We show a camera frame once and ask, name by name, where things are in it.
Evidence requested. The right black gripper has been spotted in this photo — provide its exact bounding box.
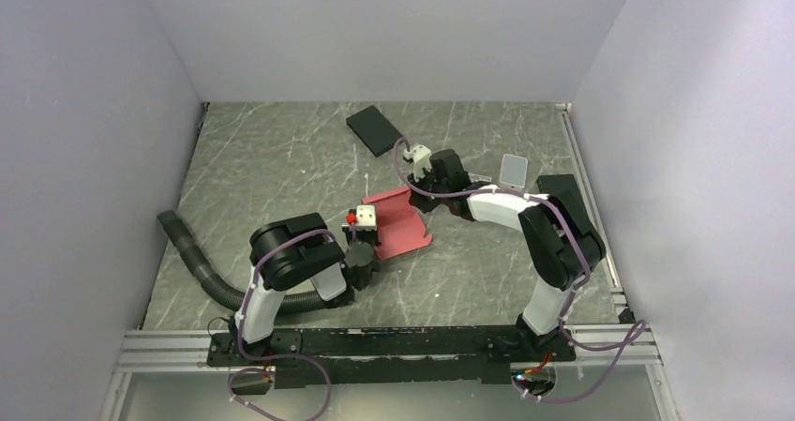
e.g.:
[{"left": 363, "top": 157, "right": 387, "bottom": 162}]
[{"left": 406, "top": 166, "right": 449, "bottom": 216}]

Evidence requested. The red paper box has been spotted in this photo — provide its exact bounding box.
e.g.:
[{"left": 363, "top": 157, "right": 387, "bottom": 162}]
[{"left": 362, "top": 187, "right": 432, "bottom": 262}]

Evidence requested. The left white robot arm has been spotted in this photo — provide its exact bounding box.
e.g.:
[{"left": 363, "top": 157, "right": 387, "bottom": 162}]
[{"left": 231, "top": 204, "right": 380, "bottom": 365}]

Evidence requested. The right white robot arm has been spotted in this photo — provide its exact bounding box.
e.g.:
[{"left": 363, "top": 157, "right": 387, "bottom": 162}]
[{"left": 392, "top": 140, "right": 607, "bottom": 360}]

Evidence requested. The small red white box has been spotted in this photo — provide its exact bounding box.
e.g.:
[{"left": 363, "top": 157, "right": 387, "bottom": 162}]
[{"left": 469, "top": 173, "right": 492, "bottom": 185}]

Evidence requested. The black flat box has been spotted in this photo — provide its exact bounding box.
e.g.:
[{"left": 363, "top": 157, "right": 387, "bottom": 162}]
[{"left": 346, "top": 105, "right": 402, "bottom": 158}]

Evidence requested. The clear plastic case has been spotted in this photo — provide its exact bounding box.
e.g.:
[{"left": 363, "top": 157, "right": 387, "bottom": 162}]
[{"left": 499, "top": 154, "right": 529, "bottom": 189}]

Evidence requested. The black ridged tray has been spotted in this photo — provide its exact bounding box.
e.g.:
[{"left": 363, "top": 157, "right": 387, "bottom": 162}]
[{"left": 535, "top": 173, "right": 590, "bottom": 220}]

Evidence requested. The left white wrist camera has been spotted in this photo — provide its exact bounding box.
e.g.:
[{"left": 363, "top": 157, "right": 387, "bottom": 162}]
[{"left": 344, "top": 204, "right": 378, "bottom": 231}]

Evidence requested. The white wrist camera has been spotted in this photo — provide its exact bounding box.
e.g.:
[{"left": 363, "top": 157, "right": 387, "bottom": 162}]
[
  {"left": 344, "top": 204, "right": 378, "bottom": 231},
  {"left": 402, "top": 144, "right": 432, "bottom": 182}
]

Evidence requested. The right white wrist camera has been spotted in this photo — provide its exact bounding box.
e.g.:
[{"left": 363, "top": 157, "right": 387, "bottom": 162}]
[{"left": 402, "top": 144, "right": 432, "bottom": 182}]

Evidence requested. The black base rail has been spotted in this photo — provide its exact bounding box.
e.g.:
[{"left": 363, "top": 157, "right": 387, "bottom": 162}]
[{"left": 206, "top": 324, "right": 577, "bottom": 389}]

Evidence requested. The black corrugated hose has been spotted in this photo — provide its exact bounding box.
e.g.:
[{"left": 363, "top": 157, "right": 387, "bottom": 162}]
[{"left": 156, "top": 209, "right": 349, "bottom": 315}]

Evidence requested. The aluminium frame rail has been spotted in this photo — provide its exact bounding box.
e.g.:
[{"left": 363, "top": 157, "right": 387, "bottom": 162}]
[{"left": 99, "top": 324, "right": 680, "bottom": 420}]

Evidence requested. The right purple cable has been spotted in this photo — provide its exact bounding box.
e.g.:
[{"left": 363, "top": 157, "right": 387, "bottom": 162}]
[{"left": 392, "top": 136, "right": 651, "bottom": 406}]

